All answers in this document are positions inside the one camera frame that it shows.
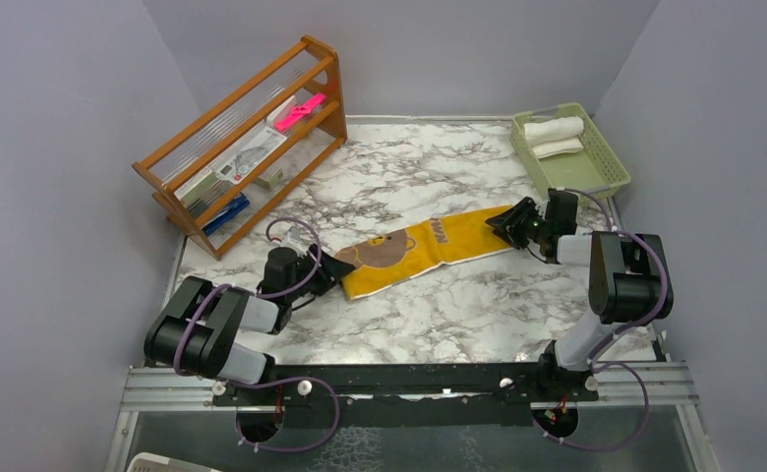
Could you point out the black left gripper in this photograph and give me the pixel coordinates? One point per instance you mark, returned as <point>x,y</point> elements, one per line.
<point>331,271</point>

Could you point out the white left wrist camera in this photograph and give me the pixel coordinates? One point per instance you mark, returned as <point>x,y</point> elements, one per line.
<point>294,240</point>

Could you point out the ruler set clear package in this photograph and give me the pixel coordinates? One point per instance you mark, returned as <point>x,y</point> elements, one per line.
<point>247,153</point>

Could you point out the green stapler box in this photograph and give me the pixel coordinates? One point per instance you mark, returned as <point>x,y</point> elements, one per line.
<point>201,191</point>

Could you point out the yellow towel white trim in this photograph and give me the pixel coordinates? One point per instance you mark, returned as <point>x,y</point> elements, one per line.
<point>403,254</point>

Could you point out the wooden shelf rack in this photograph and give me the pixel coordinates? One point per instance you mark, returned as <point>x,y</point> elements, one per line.
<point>308,67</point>

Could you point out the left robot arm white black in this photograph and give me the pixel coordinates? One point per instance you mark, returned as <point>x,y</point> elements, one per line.
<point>196,331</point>

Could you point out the blue pen pack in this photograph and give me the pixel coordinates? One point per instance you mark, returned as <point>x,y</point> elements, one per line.
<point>232,209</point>

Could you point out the light green plastic basket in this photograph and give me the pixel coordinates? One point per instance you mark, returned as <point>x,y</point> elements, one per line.
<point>594,168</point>

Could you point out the small green staples box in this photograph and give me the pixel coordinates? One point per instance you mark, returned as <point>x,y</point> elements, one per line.
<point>270,179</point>

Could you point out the white bin corner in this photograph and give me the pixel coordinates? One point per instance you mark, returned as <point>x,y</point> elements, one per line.
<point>149,462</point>

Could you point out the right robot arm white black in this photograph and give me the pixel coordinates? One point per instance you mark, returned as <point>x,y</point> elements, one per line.
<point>629,284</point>

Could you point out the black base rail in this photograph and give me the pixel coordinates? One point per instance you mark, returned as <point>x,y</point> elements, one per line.
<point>407,395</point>

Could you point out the white terry towel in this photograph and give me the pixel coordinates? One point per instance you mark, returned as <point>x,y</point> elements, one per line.
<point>554,137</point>

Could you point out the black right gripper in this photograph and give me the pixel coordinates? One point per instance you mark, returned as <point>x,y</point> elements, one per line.
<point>506,225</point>

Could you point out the pink plastic tool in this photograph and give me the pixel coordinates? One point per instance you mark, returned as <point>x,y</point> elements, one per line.
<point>300,112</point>

